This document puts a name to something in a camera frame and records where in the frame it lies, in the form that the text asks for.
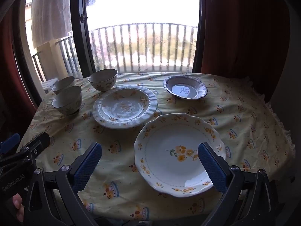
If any ribbed grey floral plate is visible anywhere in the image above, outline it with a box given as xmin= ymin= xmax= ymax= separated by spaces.
xmin=92 ymin=85 xmax=158 ymax=129

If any white dark-rimmed bowl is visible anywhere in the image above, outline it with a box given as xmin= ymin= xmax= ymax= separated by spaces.
xmin=52 ymin=86 xmax=83 ymax=116
xmin=51 ymin=76 xmax=76 ymax=95

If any white hanging cloth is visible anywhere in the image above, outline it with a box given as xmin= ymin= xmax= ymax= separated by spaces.
xmin=31 ymin=0 xmax=72 ymax=49

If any dark window frame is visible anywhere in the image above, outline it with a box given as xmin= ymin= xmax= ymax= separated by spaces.
xmin=13 ymin=0 xmax=208 ymax=106

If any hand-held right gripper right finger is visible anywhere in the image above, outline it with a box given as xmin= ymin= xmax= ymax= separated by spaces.
xmin=198 ymin=142 xmax=280 ymax=226

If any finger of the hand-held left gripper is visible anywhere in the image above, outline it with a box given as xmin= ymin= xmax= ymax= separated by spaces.
xmin=0 ymin=133 xmax=21 ymax=155
xmin=14 ymin=132 xmax=51 ymax=163

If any floral ceramic bowl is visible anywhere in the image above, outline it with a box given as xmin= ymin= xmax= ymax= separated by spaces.
xmin=88 ymin=68 xmax=118 ymax=92

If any small blue-rimmed plate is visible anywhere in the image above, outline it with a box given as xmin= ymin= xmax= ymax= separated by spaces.
xmin=163 ymin=75 xmax=208 ymax=100

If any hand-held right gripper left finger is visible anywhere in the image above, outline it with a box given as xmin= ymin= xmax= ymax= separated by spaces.
xmin=23 ymin=142 xmax=103 ymax=226

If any yellow printed tablecloth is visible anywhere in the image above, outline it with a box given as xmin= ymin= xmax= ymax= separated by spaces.
xmin=16 ymin=72 xmax=295 ymax=222

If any red curtain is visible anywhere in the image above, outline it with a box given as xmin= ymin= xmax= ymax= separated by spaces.
xmin=201 ymin=0 xmax=292 ymax=95
xmin=0 ymin=12 xmax=38 ymax=132

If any balcony railing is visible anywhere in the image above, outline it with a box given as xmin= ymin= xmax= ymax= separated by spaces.
xmin=31 ymin=23 xmax=198 ymax=82

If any large scalloped floral plate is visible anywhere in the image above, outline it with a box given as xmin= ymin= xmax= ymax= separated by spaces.
xmin=134 ymin=113 xmax=227 ymax=198

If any person's left hand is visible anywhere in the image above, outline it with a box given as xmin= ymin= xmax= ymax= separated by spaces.
xmin=12 ymin=193 xmax=25 ymax=223

